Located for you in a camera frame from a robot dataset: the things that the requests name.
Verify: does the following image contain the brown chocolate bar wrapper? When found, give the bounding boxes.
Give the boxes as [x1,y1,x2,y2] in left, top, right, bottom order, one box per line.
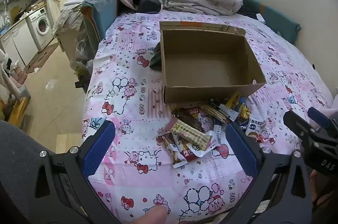
[158,133,188,168]

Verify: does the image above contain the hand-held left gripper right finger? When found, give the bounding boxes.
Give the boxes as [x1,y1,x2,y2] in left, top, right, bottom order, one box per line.
[209,121,319,224]

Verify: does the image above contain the white washing machine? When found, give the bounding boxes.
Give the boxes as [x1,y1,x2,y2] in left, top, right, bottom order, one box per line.
[26,7,55,53]

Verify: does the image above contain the red white snack bar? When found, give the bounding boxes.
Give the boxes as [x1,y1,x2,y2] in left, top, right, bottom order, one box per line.
[213,120,226,141]

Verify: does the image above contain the dark blue cloth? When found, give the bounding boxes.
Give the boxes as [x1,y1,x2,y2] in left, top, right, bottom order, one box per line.
[239,6,260,21]

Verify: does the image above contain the person's right hand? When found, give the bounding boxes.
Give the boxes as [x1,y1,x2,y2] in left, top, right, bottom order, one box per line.
[309,169,322,205]

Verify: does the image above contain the brown door mat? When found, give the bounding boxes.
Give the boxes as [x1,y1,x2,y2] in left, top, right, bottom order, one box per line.
[25,43,60,74]

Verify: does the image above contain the grey crumpled cloth pile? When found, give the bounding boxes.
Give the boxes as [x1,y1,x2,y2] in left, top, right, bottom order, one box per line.
[52,5,83,37]

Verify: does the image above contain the clear plastic bag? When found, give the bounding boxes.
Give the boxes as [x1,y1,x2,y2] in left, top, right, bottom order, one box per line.
[69,34,91,74]

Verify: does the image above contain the dark brown clear snack packet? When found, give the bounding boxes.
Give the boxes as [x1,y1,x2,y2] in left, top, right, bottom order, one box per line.
[172,107,205,133]

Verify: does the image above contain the cardboard box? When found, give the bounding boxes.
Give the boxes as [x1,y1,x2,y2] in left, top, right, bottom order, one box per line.
[159,21,267,104]

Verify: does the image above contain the teal upholstered furniture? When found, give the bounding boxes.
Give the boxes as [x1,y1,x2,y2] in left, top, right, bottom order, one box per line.
[80,0,119,42]

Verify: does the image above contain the small white black snack packet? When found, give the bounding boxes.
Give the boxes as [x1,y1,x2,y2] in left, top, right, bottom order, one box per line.
[210,99,239,121]

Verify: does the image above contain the pink cartoon printed bed sheet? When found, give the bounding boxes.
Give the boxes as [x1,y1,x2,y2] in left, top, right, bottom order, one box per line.
[82,9,336,224]

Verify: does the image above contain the beige wafer packet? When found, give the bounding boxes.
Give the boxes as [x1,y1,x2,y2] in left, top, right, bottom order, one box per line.
[170,120,213,152]
[199,105,230,124]

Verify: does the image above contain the white kitchen cabinets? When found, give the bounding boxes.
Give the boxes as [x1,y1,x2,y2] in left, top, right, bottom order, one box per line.
[0,19,40,67]

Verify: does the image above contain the round white snack packet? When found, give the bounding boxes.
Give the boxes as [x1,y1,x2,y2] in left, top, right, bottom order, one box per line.
[193,130,219,158]

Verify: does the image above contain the dark folded cloth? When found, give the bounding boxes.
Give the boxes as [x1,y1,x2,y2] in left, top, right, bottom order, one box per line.
[149,42,163,73]

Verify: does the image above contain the yellow frame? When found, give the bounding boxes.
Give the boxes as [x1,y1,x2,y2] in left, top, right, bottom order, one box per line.
[5,96,31,124]

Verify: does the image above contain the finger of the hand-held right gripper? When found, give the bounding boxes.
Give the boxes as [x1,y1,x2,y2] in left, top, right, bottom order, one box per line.
[283,110,315,138]
[308,107,338,135]

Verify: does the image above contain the teal cushion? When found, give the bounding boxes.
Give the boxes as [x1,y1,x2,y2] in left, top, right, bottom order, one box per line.
[239,0,302,45]

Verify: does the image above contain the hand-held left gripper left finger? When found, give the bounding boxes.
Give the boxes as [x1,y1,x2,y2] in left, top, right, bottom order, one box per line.
[28,121,117,224]

